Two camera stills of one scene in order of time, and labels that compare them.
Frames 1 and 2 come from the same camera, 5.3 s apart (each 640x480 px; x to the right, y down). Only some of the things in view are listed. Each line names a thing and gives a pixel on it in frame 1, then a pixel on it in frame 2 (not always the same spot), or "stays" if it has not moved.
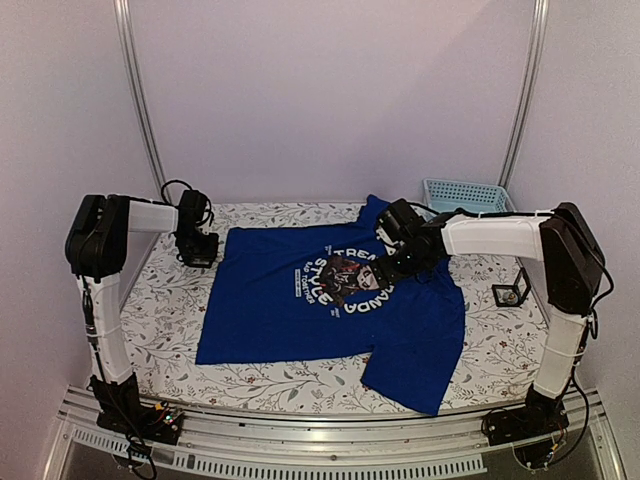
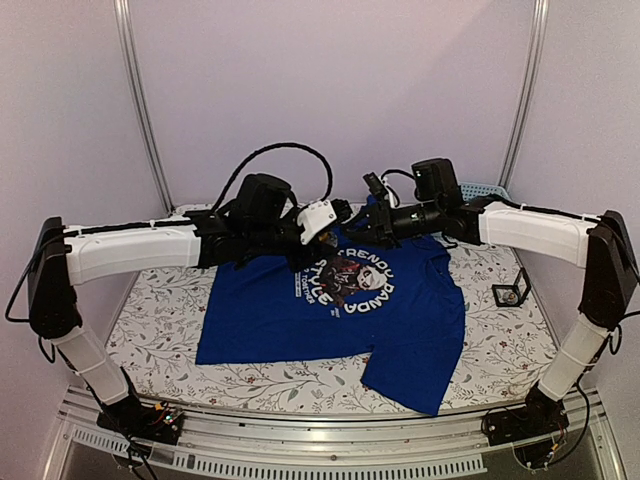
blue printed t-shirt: [282, 290] stays
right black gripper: [387, 275] -> [373, 225]
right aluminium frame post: [524, 92] stays
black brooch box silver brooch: [513, 295] stays
